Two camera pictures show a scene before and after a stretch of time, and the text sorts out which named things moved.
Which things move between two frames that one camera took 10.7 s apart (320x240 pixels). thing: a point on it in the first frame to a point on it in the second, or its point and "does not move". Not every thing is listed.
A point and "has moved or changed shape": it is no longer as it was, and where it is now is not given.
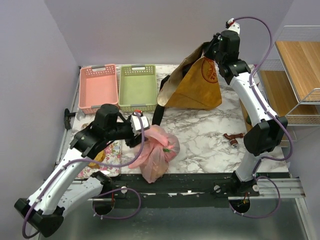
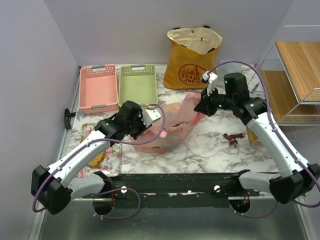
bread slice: [99, 157] does not move
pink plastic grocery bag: [162, 148] to [178, 120]
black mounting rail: [175, 190] does not move
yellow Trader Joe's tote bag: [192, 82] has moved or changed shape
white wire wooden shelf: [290, 83] does not move
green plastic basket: [138, 87] does not move
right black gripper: [208, 46] to [204, 105]
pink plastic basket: [98, 86] does not move
